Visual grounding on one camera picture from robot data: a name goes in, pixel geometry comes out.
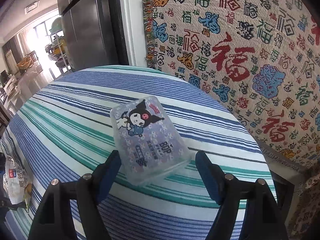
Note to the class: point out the patterned Chinese character blanket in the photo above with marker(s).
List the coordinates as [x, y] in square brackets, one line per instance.
[258, 58]

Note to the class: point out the yellow white snack wrapper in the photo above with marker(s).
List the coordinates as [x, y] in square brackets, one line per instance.
[17, 184]

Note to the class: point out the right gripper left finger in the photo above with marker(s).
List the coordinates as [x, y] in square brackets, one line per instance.
[106, 174]

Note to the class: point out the clear cartoon plastic box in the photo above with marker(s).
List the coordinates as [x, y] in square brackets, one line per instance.
[148, 143]

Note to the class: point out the grey refrigerator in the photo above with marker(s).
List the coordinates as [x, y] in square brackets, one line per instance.
[94, 33]

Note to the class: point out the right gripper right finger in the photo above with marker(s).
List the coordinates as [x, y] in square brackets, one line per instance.
[212, 176]

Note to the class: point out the white storage rack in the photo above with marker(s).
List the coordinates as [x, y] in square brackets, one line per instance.
[57, 48]

